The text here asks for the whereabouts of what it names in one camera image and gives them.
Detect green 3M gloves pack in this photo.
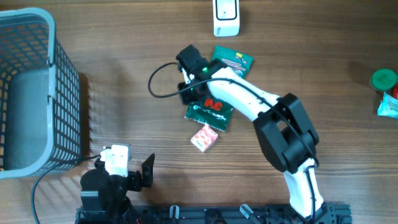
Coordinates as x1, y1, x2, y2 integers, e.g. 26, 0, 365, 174
185, 45, 254, 131

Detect small red white carton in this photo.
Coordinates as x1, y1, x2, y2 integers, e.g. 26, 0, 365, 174
190, 124, 219, 153

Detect green lid jar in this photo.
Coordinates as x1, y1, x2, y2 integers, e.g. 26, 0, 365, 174
369, 68, 397, 91

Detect teal white tissue pack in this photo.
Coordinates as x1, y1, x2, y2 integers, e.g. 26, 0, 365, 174
377, 92, 398, 119

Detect red white toothpaste box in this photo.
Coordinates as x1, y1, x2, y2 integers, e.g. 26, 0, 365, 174
392, 83, 398, 99

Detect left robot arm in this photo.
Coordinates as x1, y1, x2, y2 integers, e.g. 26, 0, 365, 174
75, 154, 155, 224

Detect white barcode scanner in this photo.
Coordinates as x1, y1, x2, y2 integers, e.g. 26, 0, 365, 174
213, 0, 240, 37

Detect grey plastic mesh basket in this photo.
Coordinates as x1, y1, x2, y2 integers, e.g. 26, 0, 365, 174
1, 7, 82, 179

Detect left camera black cable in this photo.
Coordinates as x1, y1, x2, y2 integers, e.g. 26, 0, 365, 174
30, 154, 103, 224

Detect camera black cable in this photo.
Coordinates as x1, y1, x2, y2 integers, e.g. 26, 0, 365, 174
30, 154, 103, 224
147, 61, 320, 218

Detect right camera black cable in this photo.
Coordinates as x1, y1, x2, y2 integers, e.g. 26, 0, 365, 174
147, 61, 320, 218

